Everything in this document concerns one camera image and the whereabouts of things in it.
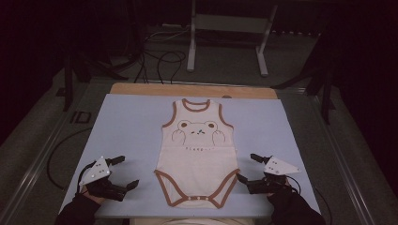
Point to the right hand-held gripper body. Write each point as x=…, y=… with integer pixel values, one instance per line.
x=278, y=167

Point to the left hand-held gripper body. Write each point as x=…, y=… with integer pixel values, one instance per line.
x=97, y=173

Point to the cream baby bodysuit brown trim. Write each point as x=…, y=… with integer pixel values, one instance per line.
x=197, y=168

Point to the person's left hand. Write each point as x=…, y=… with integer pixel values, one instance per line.
x=90, y=196

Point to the person's right hand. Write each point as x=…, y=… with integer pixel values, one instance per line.
x=281, y=193

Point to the light blue mat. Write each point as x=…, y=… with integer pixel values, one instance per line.
x=131, y=131

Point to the person's light clothing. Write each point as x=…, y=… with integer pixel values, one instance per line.
x=187, y=222

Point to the black tripod stand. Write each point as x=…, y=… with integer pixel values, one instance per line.
x=327, y=93
x=67, y=84

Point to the white metal stand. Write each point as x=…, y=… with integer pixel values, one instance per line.
x=231, y=23

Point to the grey metal rail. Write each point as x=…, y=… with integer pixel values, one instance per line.
x=341, y=162
x=37, y=162

